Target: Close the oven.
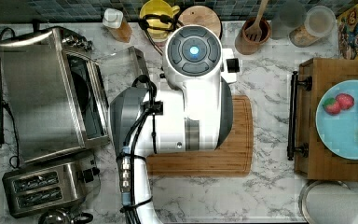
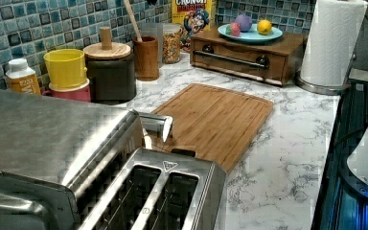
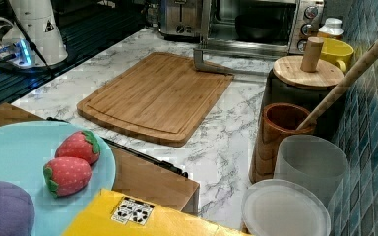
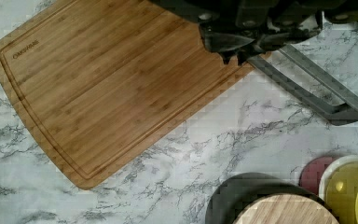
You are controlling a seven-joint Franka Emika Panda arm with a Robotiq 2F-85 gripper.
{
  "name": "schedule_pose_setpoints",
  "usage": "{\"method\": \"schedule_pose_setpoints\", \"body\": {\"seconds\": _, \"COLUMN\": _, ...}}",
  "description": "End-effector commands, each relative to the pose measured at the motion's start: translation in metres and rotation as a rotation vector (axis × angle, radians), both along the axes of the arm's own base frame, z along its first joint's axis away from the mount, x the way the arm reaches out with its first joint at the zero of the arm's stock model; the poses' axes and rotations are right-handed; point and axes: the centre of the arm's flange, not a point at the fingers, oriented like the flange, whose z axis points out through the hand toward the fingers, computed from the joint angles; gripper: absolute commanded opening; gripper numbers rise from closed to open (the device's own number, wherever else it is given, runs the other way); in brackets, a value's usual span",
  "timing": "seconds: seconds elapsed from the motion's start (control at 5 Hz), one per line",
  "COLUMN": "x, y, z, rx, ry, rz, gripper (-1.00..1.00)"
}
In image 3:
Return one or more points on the toaster oven glass door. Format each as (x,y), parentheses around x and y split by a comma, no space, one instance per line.
(210,62)

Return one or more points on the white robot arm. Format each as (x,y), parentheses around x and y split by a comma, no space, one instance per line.
(31,35)

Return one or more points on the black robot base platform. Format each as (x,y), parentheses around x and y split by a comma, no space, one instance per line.
(86,27)

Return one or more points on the black pan inside oven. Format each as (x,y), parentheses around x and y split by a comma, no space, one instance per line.
(255,28)

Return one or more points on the stainless steel toaster oven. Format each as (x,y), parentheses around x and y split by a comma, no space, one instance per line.
(300,20)

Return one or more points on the bamboo cutting board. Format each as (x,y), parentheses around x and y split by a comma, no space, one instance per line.
(162,99)

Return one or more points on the brown wooden cup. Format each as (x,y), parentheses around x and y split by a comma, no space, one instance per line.
(272,141)

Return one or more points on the stainless steel two-slot toaster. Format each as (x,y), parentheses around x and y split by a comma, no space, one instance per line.
(180,17)

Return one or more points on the upper red toy strawberry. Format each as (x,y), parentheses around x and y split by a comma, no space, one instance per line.
(82,144)

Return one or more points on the red toy strawberry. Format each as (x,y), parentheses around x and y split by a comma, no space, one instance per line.
(82,144)
(65,176)

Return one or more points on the clear container with cereal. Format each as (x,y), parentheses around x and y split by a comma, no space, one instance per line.
(277,207)

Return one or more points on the black canister with wooden lid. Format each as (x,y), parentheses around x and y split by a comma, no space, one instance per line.
(291,94)

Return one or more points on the yellow cereal box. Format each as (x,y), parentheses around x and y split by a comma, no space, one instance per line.
(115,214)

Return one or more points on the frosted plastic cup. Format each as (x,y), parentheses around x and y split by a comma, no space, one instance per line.
(313,163)

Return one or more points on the lower red toy strawberry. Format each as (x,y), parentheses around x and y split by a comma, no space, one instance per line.
(65,176)

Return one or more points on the wooden rolling pin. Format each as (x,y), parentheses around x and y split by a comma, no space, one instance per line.
(359,67)

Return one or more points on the yellow mug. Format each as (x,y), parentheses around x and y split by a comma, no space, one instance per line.
(337,53)

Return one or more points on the orange bottle with white cap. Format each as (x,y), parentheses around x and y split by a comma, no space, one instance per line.
(331,29)

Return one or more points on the light blue plate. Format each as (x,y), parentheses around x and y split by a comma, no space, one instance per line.
(24,149)

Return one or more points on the purple plush toy fruit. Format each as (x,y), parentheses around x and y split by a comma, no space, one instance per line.
(16,211)

